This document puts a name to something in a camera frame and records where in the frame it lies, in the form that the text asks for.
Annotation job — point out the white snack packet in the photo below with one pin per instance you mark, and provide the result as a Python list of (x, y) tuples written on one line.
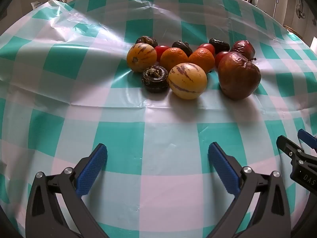
[(36, 5)]

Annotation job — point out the teal checkered tablecloth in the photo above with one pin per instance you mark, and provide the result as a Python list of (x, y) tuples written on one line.
[(158, 133)]

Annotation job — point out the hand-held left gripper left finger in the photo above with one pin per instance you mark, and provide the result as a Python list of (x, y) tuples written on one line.
[(91, 171)]

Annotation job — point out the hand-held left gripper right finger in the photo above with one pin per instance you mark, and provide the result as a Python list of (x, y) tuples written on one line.
[(223, 168)]

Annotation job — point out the large wrinkled red apple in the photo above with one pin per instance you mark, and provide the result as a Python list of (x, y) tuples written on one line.
[(237, 76)]

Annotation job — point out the small wrinkled red apple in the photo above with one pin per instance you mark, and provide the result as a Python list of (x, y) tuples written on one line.
[(244, 48)]

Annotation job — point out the red tomato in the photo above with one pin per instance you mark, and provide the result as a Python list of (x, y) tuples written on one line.
[(161, 50), (206, 47), (220, 57)]

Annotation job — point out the wicker basket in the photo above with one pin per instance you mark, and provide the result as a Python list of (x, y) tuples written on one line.
[(291, 29)]

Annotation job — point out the orange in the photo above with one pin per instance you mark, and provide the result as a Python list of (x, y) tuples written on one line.
[(173, 58), (201, 59)]

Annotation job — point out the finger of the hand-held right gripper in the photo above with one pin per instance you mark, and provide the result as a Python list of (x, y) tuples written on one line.
[(288, 146), (308, 137)]

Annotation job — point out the dark elongated wrinkled fruit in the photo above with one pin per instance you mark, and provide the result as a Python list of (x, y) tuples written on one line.
[(219, 45)]

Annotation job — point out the yellow striped pepino melon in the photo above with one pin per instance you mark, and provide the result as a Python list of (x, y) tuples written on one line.
[(141, 57), (187, 81)]

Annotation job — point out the hanging kitchen utensils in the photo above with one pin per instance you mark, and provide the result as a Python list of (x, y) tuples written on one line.
[(301, 8)]

